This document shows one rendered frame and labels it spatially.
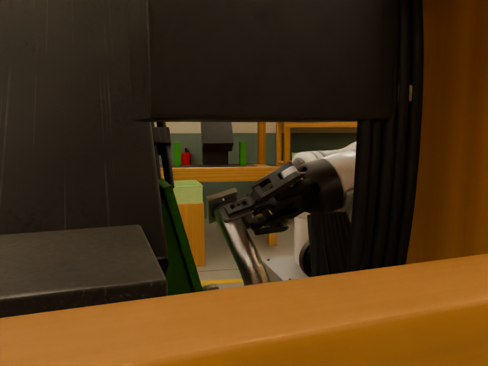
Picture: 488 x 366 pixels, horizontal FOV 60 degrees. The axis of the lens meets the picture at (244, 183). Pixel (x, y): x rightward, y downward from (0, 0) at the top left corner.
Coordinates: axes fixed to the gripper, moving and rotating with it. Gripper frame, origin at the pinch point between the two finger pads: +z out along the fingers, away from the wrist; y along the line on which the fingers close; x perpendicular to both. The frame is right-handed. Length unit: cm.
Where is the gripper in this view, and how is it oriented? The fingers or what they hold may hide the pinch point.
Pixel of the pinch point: (234, 218)
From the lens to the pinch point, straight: 54.6
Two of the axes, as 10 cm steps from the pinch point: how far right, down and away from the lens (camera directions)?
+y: 0.5, -6.0, -8.0
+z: -9.1, 3.1, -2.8
